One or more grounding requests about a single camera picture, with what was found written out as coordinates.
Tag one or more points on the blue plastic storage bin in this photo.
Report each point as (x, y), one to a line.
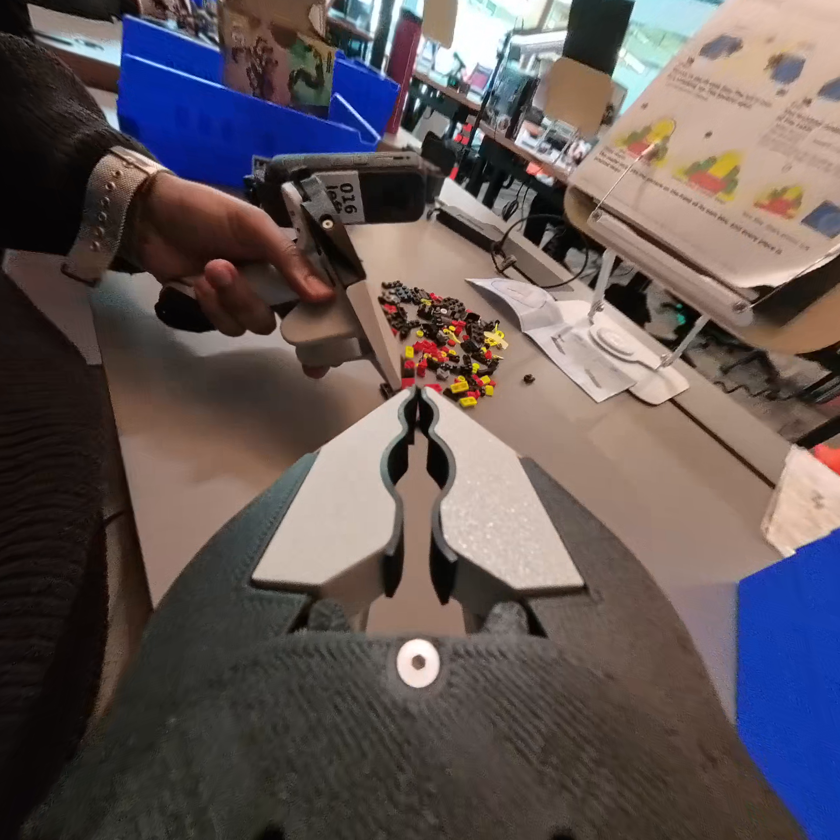
(170, 49)
(794, 689)
(197, 144)

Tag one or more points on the tan wooden board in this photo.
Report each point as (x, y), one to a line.
(577, 95)

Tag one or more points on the beige wristwatch band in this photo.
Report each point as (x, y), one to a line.
(105, 210)

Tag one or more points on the person's left hand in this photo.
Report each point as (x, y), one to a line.
(197, 229)

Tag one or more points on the folded paper leaflet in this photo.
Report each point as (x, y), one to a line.
(512, 298)

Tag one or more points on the lego instruction booklet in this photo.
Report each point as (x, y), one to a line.
(722, 131)

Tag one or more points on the person's left forearm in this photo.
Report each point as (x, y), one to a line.
(46, 144)

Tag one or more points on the small orange object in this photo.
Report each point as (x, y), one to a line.
(828, 458)

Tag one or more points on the crinkled plastic bag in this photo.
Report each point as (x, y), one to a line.
(800, 505)

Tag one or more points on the black power strip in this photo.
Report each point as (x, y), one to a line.
(472, 220)

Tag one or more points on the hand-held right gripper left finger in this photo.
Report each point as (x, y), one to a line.
(328, 518)

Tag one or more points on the printed cardboard box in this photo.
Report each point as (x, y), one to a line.
(275, 65)

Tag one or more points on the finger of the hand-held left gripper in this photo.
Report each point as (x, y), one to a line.
(328, 338)
(384, 338)

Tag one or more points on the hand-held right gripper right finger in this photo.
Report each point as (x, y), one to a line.
(508, 525)

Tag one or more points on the pile of lego pieces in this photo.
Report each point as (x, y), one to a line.
(446, 341)

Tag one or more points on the white paper sheet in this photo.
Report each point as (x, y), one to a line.
(590, 367)

